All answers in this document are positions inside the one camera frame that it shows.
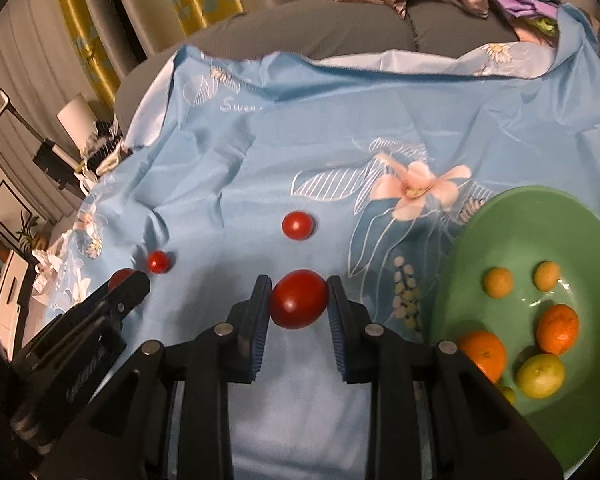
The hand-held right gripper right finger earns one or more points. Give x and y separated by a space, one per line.
338 332

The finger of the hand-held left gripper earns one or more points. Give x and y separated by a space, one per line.
115 300

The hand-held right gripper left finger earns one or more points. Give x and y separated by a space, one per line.
260 330

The red tomato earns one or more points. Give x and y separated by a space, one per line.
120 276
297 225
299 300
158 262

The large orange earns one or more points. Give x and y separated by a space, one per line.
482 357

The small yellow kumquat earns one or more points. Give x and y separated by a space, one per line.
497 282

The small green lime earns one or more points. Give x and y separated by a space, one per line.
506 394

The large yellow-green fruit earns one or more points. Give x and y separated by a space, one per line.
540 376

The small tan kumquat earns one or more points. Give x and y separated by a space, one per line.
547 275

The small tangerine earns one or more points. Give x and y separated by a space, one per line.
558 329

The green bowl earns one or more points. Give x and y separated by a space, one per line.
570 425

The potted plant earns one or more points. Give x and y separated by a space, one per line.
27 230

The black box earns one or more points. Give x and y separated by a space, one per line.
51 161

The white lamp shade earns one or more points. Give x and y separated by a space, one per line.
75 116

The blue floral bed sheet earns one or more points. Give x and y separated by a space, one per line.
280 135

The phone holder on stand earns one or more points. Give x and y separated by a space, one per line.
0 104

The grey sofa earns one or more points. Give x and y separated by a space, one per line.
305 30

